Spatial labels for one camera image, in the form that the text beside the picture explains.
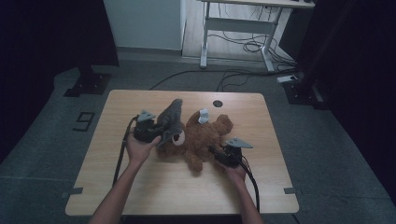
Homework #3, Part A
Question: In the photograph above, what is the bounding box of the person's right hand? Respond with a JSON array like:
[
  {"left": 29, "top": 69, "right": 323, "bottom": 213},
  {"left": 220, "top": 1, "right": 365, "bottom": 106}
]
[{"left": 222, "top": 163, "right": 247, "bottom": 185}]

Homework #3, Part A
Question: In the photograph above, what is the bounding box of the black stand base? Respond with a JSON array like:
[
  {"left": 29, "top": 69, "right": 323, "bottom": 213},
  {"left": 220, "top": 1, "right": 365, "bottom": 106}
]
[
  {"left": 64, "top": 64, "right": 113, "bottom": 98},
  {"left": 282, "top": 78, "right": 330, "bottom": 110}
]

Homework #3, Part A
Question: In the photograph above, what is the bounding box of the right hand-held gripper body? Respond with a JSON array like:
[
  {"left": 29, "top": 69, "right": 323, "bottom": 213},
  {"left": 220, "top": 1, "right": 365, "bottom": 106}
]
[{"left": 214, "top": 137, "right": 254, "bottom": 169}]

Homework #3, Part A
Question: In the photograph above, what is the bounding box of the white metal desk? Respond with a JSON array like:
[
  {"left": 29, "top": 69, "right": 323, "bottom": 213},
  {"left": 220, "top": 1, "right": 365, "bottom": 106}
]
[{"left": 199, "top": 0, "right": 316, "bottom": 73}]

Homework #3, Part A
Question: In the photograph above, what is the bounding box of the brown teddy bear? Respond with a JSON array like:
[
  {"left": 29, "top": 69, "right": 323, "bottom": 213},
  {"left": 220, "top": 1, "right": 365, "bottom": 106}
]
[{"left": 158, "top": 107, "right": 234, "bottom": 174}]

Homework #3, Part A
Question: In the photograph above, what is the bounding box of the dark curtain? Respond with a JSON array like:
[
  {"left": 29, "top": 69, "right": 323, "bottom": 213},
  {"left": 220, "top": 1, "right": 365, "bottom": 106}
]
[
  {"left": 295, "top": 0, "right": 396, "bottom": 206},
  {"left": 0, "top": 0, "right": 120, "bottom": 162}
]

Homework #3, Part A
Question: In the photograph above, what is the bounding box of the person's left hand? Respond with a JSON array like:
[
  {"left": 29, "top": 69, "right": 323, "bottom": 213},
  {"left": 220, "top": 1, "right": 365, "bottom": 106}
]
[{"left": 125, "top": 134, "right": 163, "bottom": 166}]

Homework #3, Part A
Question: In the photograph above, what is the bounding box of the grey tape strip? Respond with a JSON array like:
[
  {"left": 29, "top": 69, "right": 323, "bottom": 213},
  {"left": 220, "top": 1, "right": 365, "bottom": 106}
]
[
  {"left": 283, "top": 187, "right": 304, "bottom": 196},
  {"left": 61, "top": 187, "right": 84, "bottom": 200}
]

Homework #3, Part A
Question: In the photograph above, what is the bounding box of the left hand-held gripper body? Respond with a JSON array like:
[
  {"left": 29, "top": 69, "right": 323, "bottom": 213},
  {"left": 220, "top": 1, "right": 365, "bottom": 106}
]
[{"left": 134, "top": 109, "right": 163, "bottom": 144}]

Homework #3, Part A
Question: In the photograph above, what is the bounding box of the left hand-held gripper black cable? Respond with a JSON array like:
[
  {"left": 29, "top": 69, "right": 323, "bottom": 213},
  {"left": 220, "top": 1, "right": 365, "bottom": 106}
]
[{"left": 112, "top": 115, "right": 140, "bottom": 188}]

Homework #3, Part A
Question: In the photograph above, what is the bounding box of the white power strip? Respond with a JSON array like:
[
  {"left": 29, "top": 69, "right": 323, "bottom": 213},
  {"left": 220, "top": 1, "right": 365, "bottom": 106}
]
[{"left": 276, "top": 75, "right": 299, "bottom": 85}]

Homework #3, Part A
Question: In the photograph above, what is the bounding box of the black cable tangle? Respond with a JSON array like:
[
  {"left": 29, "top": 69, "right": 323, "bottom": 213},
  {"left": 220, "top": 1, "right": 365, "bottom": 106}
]
[{"left": 207, "top": 29, "right": 297, "bottom": 69}]

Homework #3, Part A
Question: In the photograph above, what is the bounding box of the long black floor cable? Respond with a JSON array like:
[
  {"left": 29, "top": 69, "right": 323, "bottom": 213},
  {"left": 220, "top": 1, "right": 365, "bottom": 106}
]
[{"left": 148, "top": 68, "right": 298, "bottom": 91}]

